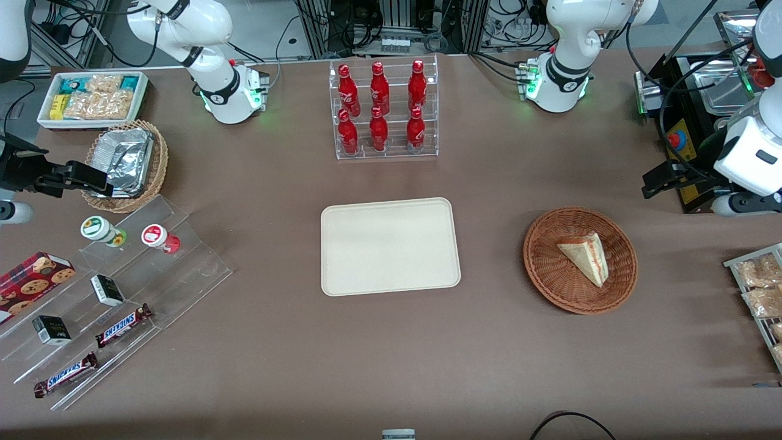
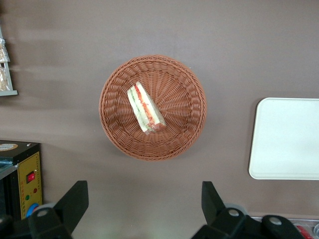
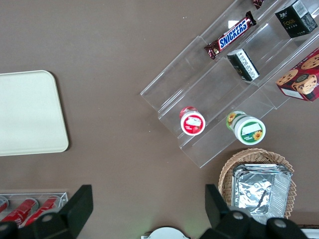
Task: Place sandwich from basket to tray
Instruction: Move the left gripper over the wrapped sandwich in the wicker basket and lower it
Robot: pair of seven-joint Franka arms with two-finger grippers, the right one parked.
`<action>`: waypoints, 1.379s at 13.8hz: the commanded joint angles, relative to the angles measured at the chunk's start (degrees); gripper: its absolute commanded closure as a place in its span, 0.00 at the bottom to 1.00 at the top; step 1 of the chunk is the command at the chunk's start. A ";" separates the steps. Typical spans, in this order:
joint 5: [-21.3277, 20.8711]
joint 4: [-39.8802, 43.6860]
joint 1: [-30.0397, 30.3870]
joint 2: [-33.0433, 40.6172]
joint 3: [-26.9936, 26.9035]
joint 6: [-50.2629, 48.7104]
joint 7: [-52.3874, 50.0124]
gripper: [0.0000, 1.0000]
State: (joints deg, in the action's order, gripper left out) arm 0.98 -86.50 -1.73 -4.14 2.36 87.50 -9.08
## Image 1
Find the red cola bottle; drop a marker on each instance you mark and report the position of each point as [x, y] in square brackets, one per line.
[417, 88]
[379, 133]
[379, 91]
[415, 132]
[348, 91]
[348, 135]

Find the triangular sandwich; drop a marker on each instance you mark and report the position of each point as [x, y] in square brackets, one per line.
[586, 256]

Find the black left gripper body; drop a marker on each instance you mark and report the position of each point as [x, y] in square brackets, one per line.
[689, 175]

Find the aluminium frame stand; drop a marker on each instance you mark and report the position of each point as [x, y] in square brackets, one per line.
[317, 27]

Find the round brown wicker basket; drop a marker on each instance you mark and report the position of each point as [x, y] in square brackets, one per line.
[547, 275]

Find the green lid yogurt cup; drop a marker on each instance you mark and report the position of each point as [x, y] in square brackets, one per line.
[96, 228]

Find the white rectangular snack bin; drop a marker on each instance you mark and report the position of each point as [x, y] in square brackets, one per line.
[44, 119]

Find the small black carton box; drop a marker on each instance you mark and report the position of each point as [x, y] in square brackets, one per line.
[107, 290]
[52, 330]

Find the Snickers chocolate bar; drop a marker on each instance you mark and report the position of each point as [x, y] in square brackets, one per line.
[122, 326]
[66, 374]

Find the stainless steel tray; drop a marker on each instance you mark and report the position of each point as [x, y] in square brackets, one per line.
[736, 24]
[721, 85]

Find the black machine with yellow panel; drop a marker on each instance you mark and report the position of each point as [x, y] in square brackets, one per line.
[681, 131]

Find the clear bag of pastries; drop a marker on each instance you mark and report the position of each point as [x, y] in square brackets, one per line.
[757, 272]
[763, 302]

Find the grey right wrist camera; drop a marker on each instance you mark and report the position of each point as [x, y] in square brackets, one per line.
[15, 212]

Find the white power strip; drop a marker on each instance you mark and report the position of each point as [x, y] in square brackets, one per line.
[394, 45]

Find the clear acrylic bottle rack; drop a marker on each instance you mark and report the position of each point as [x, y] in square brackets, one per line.
[397, 150]

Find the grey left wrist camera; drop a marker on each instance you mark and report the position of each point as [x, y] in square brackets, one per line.
[742, 205]

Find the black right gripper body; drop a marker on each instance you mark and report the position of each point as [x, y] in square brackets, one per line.
[18, 171]

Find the red lid yogurt cup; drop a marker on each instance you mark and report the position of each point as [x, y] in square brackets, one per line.
[156, 236]

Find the clear bag of crackers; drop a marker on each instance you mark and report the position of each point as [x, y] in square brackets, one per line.
[98, 105]
[104, 83]

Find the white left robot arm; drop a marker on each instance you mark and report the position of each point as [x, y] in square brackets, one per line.
[565, 36]

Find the teal snack packet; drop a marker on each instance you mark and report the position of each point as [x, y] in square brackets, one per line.
[73, 85]
[129, 82]

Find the clear acrylic step display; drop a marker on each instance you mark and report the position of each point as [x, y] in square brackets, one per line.
[183, 275]

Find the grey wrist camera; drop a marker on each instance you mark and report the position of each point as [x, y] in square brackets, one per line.
[15, 212]
[742, 205]

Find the yellow snack packet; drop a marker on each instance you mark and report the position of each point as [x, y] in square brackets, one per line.
[57, 107]

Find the light tan wicker basket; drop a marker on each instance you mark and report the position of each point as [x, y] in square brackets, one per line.
[160, 162]

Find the small grey device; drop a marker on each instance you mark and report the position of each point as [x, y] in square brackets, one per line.
[398, 435]

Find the beige rectangular tray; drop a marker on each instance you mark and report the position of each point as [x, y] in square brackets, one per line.
[391, 247]

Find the red chocolate cookie box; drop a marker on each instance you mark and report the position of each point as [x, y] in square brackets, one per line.
[33, 278]

